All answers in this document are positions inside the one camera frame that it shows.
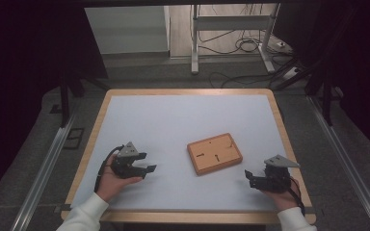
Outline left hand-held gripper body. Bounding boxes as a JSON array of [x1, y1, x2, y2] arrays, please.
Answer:
[[110, 141, 143, 180]]

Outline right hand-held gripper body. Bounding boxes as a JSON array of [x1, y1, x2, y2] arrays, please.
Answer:
[[253, 154, 301, 194]]

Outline wooden photo frame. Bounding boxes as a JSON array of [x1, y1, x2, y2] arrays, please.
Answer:
[[186, 132, 244, 177]]

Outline person's left hand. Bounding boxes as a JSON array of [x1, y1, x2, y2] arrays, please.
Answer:
[[95, 155, 144, 204]]

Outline person's right hand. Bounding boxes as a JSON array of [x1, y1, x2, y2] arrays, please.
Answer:
[[262, 177, 303, 214]]

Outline white table mat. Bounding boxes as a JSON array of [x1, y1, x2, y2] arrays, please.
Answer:
[[70, 93, 304, 212]]

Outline black floor plate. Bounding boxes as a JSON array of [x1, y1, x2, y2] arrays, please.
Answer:
[[62, 127, 86, 150]]

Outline wooden table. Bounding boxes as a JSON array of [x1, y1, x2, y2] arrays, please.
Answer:
[[60, 88, 318, 225]]

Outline black metal stand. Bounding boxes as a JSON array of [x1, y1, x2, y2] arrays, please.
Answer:
[[272, 57, 335, 127], [58, 70, 111, 129]]

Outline white power strip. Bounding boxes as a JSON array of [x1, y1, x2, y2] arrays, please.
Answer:
[[280, 66, 304, 81]]

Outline grey cabinet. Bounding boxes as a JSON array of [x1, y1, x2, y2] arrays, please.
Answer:
[[84, 5, 172, 56]]

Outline dark curtain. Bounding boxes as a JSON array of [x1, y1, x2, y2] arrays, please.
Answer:
[[0, 0, 109, 208], [273, 0, 370, 166]]

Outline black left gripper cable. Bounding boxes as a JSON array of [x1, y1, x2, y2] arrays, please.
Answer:
[[93, 144, 125, 194]]

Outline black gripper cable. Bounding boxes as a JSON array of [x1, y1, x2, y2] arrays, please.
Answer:
[[287, 177, 306, 217], [93, 144, 125, 194]]

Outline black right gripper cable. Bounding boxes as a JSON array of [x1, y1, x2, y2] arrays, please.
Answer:
[[287, 177, 306, 217]]

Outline aluminium floor rail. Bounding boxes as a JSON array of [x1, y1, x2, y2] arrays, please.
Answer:
[[10, 114, 79, 231], [305, 95, 370, 231]]

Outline long black floor cable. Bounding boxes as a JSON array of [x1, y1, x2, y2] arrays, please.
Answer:
[[207, 70, 290, 90]]

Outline black coiled floor cable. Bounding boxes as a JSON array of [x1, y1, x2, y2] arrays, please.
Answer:
[[198, 29, 273, 56]]

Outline white metal desk frame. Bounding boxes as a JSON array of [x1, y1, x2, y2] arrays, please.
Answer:
[[190, 3, 282, 76]]

